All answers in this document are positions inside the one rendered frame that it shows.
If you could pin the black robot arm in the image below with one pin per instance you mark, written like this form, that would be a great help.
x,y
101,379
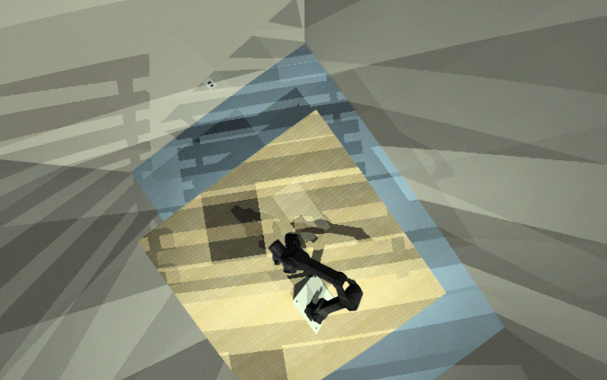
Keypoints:
x,y
294,259

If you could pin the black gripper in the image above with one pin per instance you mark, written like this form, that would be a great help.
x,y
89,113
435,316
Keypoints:
x,y
290,240

